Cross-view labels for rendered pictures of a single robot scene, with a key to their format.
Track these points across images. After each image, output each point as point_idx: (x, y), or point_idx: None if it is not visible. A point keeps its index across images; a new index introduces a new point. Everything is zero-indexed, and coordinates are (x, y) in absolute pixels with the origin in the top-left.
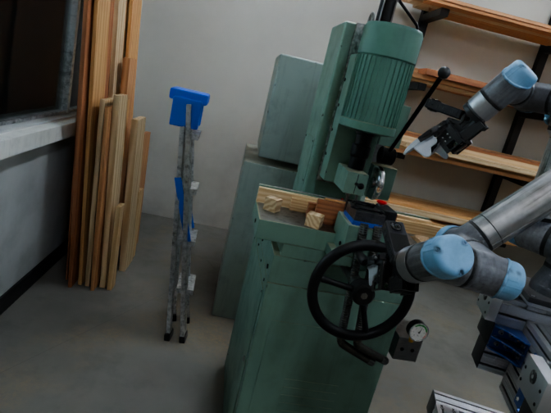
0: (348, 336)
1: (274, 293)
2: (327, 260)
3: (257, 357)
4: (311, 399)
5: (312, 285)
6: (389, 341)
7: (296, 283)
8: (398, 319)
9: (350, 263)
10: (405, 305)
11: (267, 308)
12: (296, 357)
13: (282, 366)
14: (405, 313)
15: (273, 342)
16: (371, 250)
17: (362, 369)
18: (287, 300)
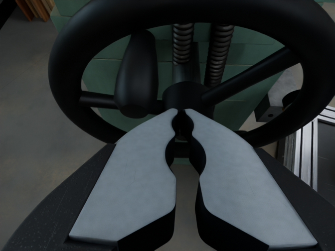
0: (175, 156)
1: (89, 69)
2: (55, 69)
3: (112, 120)
4: (175, 139)
5: (67, 116)
6: (257, 103)
7: (113, 55)
8: (264, 143)
9: (171, 33)
10: (287, 128)
11: (93, 85)
12: (149, 119)
13: (139, 124)
14: (283, 137)
15: (119, 110)
16: (189, 22)
17: (221, 123)
18: (112, 75)
